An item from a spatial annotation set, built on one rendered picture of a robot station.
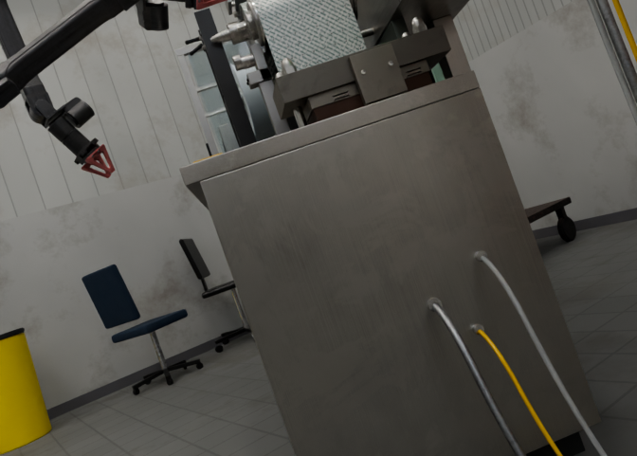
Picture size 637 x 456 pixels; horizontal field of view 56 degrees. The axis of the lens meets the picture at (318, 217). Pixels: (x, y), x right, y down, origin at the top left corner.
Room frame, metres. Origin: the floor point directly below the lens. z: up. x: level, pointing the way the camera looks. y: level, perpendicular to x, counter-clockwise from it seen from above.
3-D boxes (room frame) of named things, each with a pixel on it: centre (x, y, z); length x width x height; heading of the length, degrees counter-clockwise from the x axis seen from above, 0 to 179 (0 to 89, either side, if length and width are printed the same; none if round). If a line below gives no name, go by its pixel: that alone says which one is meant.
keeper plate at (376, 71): (1.30, -0.23, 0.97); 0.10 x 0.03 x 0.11; 97
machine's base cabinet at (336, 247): (2.49, 0.05, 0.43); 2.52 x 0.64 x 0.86; 7
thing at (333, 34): (1.50, -0.14, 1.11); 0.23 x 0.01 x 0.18; 97
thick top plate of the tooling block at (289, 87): (1.39, -0.20, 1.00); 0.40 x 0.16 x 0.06; 97
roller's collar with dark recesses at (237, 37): (1.79, 0.04, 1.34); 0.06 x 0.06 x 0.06; 7
